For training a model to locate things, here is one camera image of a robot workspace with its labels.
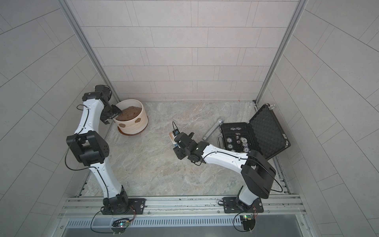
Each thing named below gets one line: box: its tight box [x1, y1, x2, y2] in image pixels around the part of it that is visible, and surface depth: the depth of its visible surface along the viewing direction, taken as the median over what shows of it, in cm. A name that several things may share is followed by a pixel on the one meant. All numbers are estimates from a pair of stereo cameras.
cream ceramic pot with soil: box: [113, 99, 149, 135], surface depth 95 cm
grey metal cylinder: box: [202, 118, 224, 141], surface depth 101 cm
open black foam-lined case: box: [217, 103, 291, 160], surface depth 91 cm
